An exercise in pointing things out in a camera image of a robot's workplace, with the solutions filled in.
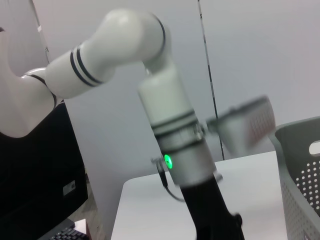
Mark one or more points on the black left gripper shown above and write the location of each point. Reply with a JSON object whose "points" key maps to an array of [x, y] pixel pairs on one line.
{"points": [[207, 212]]}

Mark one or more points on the white side desk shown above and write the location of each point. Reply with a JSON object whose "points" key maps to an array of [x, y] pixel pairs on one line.
{"points": [[81, 225]]}

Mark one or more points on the black computer monitor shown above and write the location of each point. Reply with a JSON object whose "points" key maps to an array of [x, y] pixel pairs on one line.
{"points": [[37, 175]]}

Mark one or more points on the grey perforated storage bin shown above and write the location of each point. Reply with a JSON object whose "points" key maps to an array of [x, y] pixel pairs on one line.
{"points": [[290, 175]]}

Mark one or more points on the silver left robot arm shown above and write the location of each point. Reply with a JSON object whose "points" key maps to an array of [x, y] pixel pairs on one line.
{"points": [[120, 45]]}

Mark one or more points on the black computer keyboard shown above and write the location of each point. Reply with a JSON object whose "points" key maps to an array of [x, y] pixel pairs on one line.
{"points": [[65, 233]]}

